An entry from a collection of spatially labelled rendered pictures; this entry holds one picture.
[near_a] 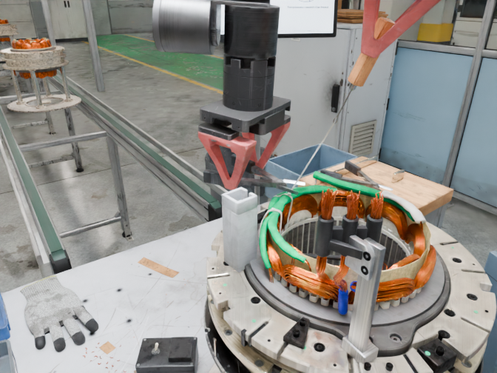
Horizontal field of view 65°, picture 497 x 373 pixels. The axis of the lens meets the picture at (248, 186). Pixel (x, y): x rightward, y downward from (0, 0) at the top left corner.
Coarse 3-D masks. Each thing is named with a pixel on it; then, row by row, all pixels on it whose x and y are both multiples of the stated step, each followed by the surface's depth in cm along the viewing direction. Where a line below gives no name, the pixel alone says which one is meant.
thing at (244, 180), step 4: (240, 180) 47; (244, 180) 47; (248, 180) 47; (252, 180) 47; (256, 180) 47; (260, 180) 47; (264, 180) 47; (268, 180) 47; (272, 180) 47; (240, 184) 47; (244, 184) 47; (248, 184) 47; (252, 184) 47; (256, 184) 47; (260, 184) 47; (264, 184) 47; (268, 184) 47; (272, 184) 47
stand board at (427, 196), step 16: (352, 160) 81; (352, 176) 74; (368, 176) 74; (384, 176) 74; (416, 176) 74; (400, 192) 68; (416, 192) 68; (432, 192) 68; (448, 192) 68; (416, 208) 63; (432, 208) 66
